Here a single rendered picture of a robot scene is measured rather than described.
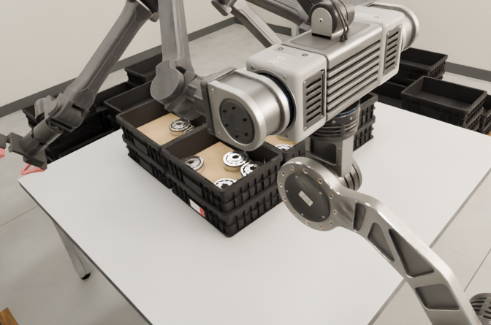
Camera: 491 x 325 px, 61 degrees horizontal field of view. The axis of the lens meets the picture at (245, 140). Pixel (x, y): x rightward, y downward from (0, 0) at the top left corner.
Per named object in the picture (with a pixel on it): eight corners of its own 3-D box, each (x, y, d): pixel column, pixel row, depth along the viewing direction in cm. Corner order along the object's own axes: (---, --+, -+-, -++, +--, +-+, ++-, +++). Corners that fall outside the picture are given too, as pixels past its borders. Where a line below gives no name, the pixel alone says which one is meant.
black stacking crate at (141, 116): (221, 142, 188) (218, 120, 182) (165, 171, 173) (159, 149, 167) (173, 113, 214) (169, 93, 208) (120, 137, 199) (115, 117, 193)
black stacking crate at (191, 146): (285, 180, 162) (283, 155, 155) (226, 219, 146) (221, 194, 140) (221, 142, 188) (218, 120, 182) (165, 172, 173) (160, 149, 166)
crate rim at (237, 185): (285, 159, 156) (284, 154, 155) (222, 199, 141) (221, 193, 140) (219, 123, 183) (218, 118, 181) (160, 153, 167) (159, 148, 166)
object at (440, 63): (438, 110, 319) (448, 55, 294) (420, 127, 302) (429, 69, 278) (390, 96, 344) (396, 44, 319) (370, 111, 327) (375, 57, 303)
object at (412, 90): (473, 153, 272) (488, 90, 247) (453, 175, 255) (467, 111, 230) (413, 133, 297) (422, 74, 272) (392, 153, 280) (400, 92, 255)
